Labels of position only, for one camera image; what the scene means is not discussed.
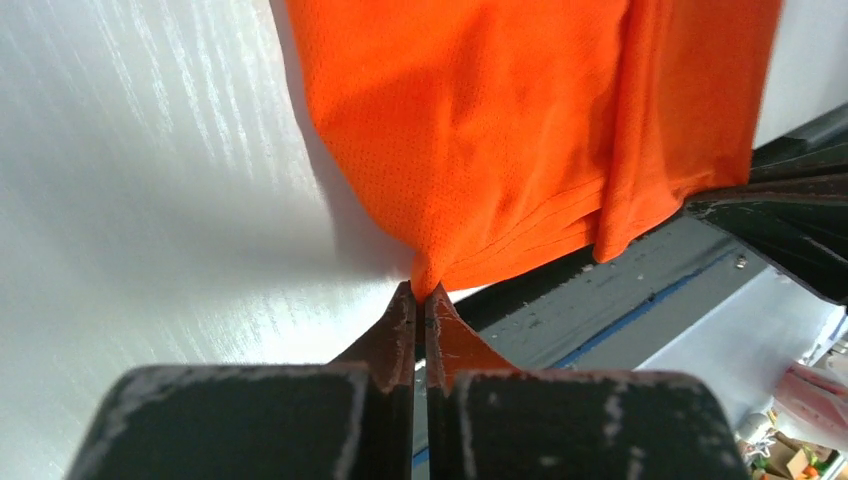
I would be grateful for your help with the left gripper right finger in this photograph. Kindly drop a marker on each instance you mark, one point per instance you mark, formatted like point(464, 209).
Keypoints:
point(488, 419)

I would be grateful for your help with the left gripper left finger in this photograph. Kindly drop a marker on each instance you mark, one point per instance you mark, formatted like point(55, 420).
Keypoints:
point(350, 418)

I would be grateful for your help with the orange t shirt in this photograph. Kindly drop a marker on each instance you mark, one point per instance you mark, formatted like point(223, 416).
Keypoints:
point(492, 137)

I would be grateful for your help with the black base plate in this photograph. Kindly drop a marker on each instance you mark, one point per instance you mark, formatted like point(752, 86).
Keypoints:
point(793, 211)

